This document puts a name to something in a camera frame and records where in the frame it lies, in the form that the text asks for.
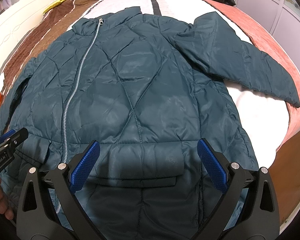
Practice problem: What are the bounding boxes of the striped pink brown bedspread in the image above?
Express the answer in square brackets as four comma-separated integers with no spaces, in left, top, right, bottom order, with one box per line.
[0,0,300,157]

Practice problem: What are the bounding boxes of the person's left hand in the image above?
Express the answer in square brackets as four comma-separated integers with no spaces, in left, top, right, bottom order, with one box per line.
[0,178,14,220]

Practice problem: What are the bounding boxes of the lilac wardrobe doors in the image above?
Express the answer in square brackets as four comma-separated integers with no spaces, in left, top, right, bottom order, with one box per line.
[235,0,300,55]

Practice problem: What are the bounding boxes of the teal quilted puffer jacket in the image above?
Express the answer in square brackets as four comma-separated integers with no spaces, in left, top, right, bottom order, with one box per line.
[0,7,300,239]

